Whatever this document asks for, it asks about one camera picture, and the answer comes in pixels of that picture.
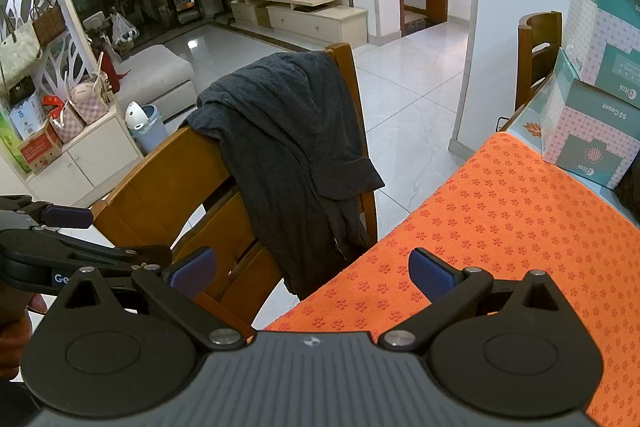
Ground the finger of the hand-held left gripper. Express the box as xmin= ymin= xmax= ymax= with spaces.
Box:
xmin=0 ymin=195 xmax=94 ymax=232
xmin=32 ymin=229 xmax=173 ymax=283

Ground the red object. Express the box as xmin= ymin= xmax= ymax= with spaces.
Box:
xmin=107 ymin=62 xmax=131 ymax=92

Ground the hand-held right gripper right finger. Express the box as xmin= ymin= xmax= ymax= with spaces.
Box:
xmin=377 ymin=248 xmax=576 ymax=350

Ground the white plastic bag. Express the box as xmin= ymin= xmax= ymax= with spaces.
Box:
xmin=111 ymin=9 xmax=138 ymax=45

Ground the green box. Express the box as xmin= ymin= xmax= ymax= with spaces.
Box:
xmin=0 ymin=107 xmax=31 ymax=172

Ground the wooden slatted chair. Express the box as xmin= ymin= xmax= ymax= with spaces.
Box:
xmin=90 ymin=43 xmax=379 ymax=340

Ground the pink checkered bag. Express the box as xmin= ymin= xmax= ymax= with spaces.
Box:
xmin=50 ymin=99 xmax=86 ymax=142
xmin=70 ymin=77 xmax=110 ymax=125

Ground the small dark purse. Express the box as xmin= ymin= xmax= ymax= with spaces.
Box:
xmin=7 ymin=74 xmax=36 ymax=105

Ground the orange flower-print mat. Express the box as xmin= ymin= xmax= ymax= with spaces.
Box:
xmin=262 ymin=132 xmax=640 ymax=427

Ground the red cardboard box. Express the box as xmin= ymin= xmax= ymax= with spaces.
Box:
xmin=17 ymin=119 xmax=64 ymax=174

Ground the large beige handbag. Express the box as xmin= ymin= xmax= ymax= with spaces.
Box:
xmin=0 ymin=7 xmax=45 ymax=82

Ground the person's left hand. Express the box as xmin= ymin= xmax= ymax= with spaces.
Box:
xmin=0 ymin=293 xmax=48 ymax=380

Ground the white ottoman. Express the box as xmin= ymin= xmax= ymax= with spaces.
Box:
xmin=117 ymin=44 xmax=198 ymax=122

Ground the brown woven handbag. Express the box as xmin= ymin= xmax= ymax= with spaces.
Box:
xmin=30 ymin=0 xmax=67 ymax=46

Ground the white side cabinet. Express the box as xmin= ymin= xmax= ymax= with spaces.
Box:
xmin=25 ymin=102 xmax=146 ymax=208

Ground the white blue packet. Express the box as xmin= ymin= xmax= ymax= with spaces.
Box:
xmin=11 ymin=94 xmax=46 ymax=140

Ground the dark grey shirt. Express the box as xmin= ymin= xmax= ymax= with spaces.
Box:
xmin=179 ymin=51 xmax=386 ymax=301

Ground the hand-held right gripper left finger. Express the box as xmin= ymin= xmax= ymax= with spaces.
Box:
xmin=47 ymin=247 xmax=251 ymax=349

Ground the blue trash bin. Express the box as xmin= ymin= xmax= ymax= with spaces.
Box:
xmin=125 ymin=102 xmax=168 ymax=155

